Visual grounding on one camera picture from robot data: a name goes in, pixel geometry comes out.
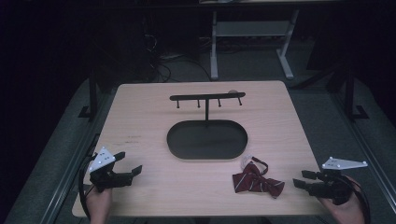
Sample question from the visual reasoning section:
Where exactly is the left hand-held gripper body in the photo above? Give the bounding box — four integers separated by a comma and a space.
88, 147, 123, 193

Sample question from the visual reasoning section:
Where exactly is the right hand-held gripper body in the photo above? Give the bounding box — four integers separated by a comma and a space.
316, 156, 369, 205

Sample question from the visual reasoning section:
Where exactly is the dark red striped bow tie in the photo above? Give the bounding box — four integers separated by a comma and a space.
232, 156, 286, 200

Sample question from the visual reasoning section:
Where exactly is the black hook rack with tray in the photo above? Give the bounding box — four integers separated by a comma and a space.
166, 91, 249, 161

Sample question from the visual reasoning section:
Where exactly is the person's right hand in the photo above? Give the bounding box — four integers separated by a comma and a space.
318, 176, 368, 224

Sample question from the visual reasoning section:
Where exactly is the person's left hand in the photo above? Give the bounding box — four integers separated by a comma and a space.
85, 187, 113, 224

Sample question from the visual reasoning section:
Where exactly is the black metal stand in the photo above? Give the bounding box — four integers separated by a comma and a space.
78, 69, 102, 121
325, 66, 371, 121

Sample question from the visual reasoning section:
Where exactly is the black cable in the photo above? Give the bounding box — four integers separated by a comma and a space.
78, 154, 98, 219
337, 174, 372, 224

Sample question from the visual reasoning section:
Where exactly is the tangle of floor cables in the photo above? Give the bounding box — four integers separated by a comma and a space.
141, 29, 213, 83

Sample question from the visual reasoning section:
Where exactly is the white metal desk frame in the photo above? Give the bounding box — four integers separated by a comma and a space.
209, 8, 301, 81

